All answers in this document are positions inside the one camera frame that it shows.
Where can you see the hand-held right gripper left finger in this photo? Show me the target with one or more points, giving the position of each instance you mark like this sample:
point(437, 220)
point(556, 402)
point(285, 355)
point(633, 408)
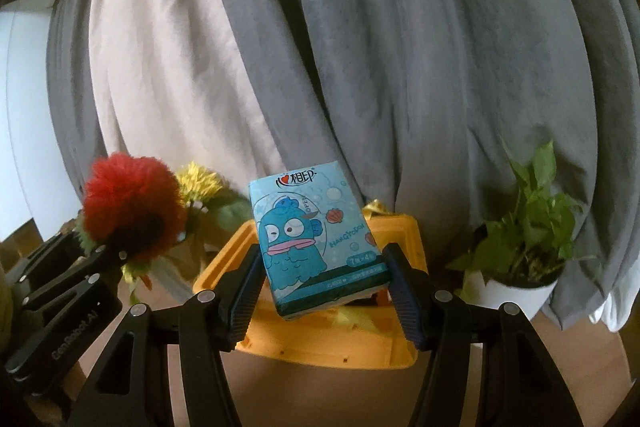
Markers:
point(245, 302)

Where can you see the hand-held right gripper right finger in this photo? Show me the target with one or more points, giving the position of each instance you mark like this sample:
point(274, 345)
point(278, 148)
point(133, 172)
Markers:
point(405, 302)

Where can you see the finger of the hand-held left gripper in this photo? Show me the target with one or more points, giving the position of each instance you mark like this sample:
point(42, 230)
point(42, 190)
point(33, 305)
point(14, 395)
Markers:
point(95, 274)
point(50, 257)

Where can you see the grey curtain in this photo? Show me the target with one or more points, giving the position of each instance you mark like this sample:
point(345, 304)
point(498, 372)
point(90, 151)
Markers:
point(425, 57)

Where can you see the red fluffy plush toy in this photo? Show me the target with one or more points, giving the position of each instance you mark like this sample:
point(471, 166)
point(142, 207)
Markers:
point(130, 202)

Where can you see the white plant pot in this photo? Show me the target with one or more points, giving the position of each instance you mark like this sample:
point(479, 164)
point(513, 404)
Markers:
point(510, 294)

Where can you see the white sheer curtain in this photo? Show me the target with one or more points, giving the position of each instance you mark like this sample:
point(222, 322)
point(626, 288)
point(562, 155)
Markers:
point(612, 314)

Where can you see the blue cartoon tissue pack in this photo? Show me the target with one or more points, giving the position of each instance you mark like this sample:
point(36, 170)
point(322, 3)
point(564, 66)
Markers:
point(310, 232)

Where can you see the green leafy plant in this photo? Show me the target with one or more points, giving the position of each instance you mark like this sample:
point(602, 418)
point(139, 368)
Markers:
point(525, 227)

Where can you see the beige curtain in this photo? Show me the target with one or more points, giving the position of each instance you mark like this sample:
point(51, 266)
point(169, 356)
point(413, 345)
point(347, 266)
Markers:
point(165, 57)

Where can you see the grey vase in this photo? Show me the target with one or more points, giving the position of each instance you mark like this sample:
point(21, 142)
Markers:
point(185, 262)

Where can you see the orange plastic storage box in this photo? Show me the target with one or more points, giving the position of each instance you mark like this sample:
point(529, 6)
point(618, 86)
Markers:
point(325, 347)

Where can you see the artificial sunflower bouquet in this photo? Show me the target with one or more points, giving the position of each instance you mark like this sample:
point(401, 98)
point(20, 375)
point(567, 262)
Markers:
point(205, 187)

